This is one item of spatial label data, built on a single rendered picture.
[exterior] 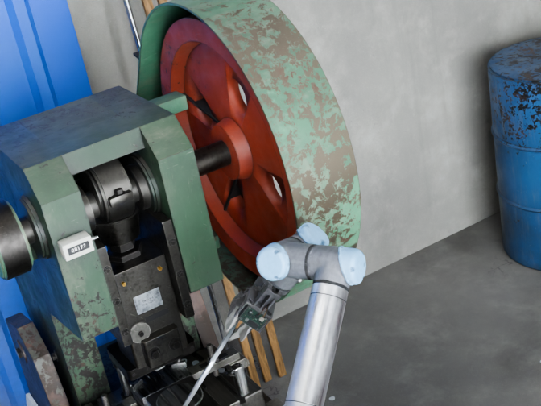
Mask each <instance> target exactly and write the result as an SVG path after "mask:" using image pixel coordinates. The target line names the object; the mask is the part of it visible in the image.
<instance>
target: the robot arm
mask: <svg viewBox="0 0 541 406"><path fill-rule="evenodd" d="M256 265H257V269H258V272H259V273H260V274H261V276H262V277H261V276H259V277H258V278H257V279H256V280H255V282H254V285H253V286H251V287H247V289H246V290H245V291H244V292H243V291H240V292H239V294H237V295H236V296H235V297H234V298H233V299H232V301H231V304H230V307H229V312H228V316H227V319H226V322H225V328H224V333H225V337H226V336H227V334H228V333H229V331H230V330H231V328H232V327H233V326H234V325H235V324H236V320H237V319H238V320H240V321H242V322H243V323H241V324H240V326H239V327H238V328H237V329H235V330H234V331H233V332H232V334H231V336H230V337H229V340H231V339H235V338H240V341H241V342H242V341H243V340H244V339H245V338H246V336H247V334H248V333H249V332H250V331H251V330H252V329H254V330H256V331H257V332H259V333H260V332H261V331H262V330H263V329H264V328H265V327H266V325H267V324H268V323H269V322H270V321H271V319H272V318H273V314H274V310H275V301H276V300H279V299H280V297H281V296H284V295H286V294H287V293H288V292H289V291H290V290H291V289H292V288H293V287H294V286H295V285H296V283H297V282H299V283H301V281H302V280H313V284H312V290H311V293H310V297H309V301H308V306H307V311H306V314H305V318H304V324H303V328H302V332H301V335H300V339H299V345H298V349H297V352H296V356H295V362H294V366H293V370H292V373H291V380H290V383H289V388H288V391H287V398H286V401H285V404H284V406H324V402H325V397H326V393H327V390H328V383H329V379H330V375H331V371H332V364H333V360H334V356H335V353H336V348H337V342H338V338H339V333H340V330H341V323H342V319H343V315H344V311H345V304H346V301H347V296H348V293H349V285H354V284H360V283H361V282H362V279H363V277H364V276H365V268H366V263H365V256H364V254H363V253H362V251H361V250H359V249H356V248H350V247H344V246H329V240H328V236H327V235H326V233H325V232H324V231H323V230H322V229H321V228H320V227H319V226H316V225H314V224H312V223H309V222H307V223H304V224H303V225H302V226H301V227H300V228H299V229H297V230H296V232H295V233H294V234H293V235H292V236H291V237H289V238H285V239H284V240H281V241H278V242H273V243H270V244H269V245H267V246H266V247H264V248H262V249H261V250H260V251H259V253H258V255H257V258H256Z"/></svg>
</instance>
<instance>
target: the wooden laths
mask: <svg viewBox="0 0 541 406"><path fill-rule="evenodd" d="M141 1H142V6H143V9H144V12H145V15H146V18H147V16H148V15H149V14H150V12H151V11H152V10H153V9H154V6H153V2H152V0H141ZM123 2H124V5H125V8H126V13H127V15H128V19H129V21H130V26H131V29H132V32H133V35H134V40H135V43H136V46H137V49H138V51H139V49H140V40H141V39H140V36H139V33H138V28H137V25H136V22H135V19H134V14H133V11H132V8H131V5H130V0H123ZM165 2H167V0H157V3H158V5H159V4H162V3H165ZM223 277H224V279H223V280H221V282H222V284H223V288H224V290H225V295H226V299H227V301H228V305H229V307H230V304H231V301H232V299H233V298H234V297H235V293H234V290H233V285H232V283H231V282H230V281H229V280H228V279H227V278H226V277H225V276H224V275H223ZM207 289H208V291H209V296H210V300H211V302H212V305H213V310H214V313H215V316H216V319H217V324H218V327H219V330H220V333H221V337H222V340H223V338H224V336H225V333H224V328H225V327H224V325H223V322H222V319H221V314H220V311H219V308H218V305H217V300H216V297H215V294H214V291H213V286H212V285H209V286H207ZM265 330H266V335H267V337H268V341H269V344H270V349H271V353H272V355H273V359H274V362H275V367H276V370H277V373H278V377H280V378H281V377H283V376H284V375H286V374H287V372H286V369H285V366H284V363H283V358H282V355H281V351H280V349H279V343H278V339H277V337H276V333H275V328H274V325H273V321H272V319H271V320H270V322H269V323H268V324H267V325H266V327H265ZM250 335H251V337H252V341H253V344H254V348H255V352H256V355H257V358H258V363H259V366H260V369H261V372H262V377H263V381H264V382H265V383H266V382H268V381H270V380H272V377H271V372H270V368H269V365H268V362H267V359H266V354H265V350H264V348H263V344H262V339H261V336H260V333H259V332H257V331H256V330H254V329H252V330H251V331H250ZM238 341H239V344H240V347H241V350H242V355H243V356H245V357H246V358H247V359H248V360H249V362H250V365H249V366H248V367H247V368H246V369H247V372H248V375H249V377H250V378H251V379H252V380H253V381H254V382H255V383H256V384H257V385H258V386H259V387H261V384H260V382H259V378H258V373H257V371H256V367H255V365H254V360H253V356H252V354H251V350H250V345H249V342H248V339H247V336H246V338H245V339H244V340H243V341H242V342H241V341H240V338H238ZM229 348H230V347H229V342H228V341H227V343H226V344H225V349H226V350H227V349H229Z"/></svg>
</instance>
